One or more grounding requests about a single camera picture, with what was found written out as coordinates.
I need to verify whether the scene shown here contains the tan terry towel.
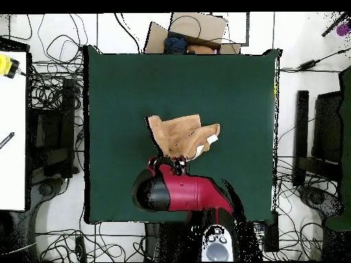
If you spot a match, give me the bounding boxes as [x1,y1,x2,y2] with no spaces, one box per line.
[145,114,221,161]

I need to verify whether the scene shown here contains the dark green table cloth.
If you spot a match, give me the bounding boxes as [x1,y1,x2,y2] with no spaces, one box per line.
[83,45,283,225]

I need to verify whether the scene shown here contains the black equipment rack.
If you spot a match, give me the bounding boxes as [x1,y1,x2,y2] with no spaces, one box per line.
[29,79,80,179]

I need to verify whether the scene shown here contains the dark blue garment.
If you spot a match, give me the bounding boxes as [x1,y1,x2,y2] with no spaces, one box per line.
[163,32,189,55]

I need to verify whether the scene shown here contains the orange garment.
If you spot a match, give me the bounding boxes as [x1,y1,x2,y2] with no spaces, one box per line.
[186,44,215,55]

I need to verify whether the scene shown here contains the black box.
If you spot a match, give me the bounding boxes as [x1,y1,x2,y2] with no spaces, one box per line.
[263,210,280,253]

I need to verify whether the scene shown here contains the brown cardboard box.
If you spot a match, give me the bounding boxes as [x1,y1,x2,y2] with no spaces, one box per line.
[144,12,242,55]

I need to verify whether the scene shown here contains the black upright bar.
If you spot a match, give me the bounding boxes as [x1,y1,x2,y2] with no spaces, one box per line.
[292,90,310,187]

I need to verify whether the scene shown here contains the black marker pen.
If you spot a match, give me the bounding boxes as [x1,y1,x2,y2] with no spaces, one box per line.
[0,131,15,150]

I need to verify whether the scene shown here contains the white side table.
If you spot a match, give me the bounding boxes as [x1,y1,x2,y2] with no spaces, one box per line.
[0,51,27,211]

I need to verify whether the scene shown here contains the black power adapter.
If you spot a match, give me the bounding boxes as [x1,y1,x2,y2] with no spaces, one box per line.
[298,59,317,71]

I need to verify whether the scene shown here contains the yellow and black tool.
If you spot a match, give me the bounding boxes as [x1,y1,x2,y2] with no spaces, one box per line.
[0,53,21,79]

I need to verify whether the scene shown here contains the green cloth covered table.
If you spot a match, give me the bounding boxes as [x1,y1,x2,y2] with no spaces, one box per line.
[324,65,351,231]

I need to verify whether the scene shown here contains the purple round object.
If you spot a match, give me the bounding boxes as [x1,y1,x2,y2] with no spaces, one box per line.
[335,23,351,37]

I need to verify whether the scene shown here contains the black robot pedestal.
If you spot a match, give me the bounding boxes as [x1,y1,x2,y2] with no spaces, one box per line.
[144,221,202,262]

